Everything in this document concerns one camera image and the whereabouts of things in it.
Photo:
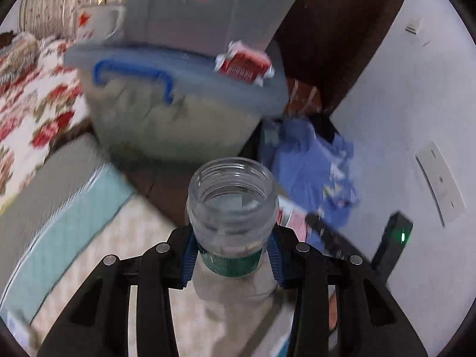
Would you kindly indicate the red orange gift bag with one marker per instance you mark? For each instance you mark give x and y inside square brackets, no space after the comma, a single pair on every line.
[304,99]

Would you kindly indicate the floral bed sheet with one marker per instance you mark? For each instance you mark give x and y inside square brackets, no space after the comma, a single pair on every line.
[40,99]

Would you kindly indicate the white wall socket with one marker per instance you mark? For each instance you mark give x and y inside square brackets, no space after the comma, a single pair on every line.
[446,194]

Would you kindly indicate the red white small packet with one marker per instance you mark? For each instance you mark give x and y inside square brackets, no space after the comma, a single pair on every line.
[245,64]

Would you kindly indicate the white enamel mug red star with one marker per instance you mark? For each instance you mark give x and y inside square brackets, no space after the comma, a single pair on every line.
[100,23]

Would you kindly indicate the storage box blue handle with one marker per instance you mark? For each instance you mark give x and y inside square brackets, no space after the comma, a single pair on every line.
[170,106]

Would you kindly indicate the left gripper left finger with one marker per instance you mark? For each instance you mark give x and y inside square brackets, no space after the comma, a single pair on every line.
[95,321]

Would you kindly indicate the blue cloth bag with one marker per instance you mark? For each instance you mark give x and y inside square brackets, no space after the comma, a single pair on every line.
[313,172]

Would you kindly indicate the black device green light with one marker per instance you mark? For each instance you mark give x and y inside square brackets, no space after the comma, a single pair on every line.
[394,239]

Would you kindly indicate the clear plastic bottle green label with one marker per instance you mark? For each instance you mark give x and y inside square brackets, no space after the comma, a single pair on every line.
[234,252]

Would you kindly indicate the large clear storage box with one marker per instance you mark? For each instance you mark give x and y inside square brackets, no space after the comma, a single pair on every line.
[203,26]

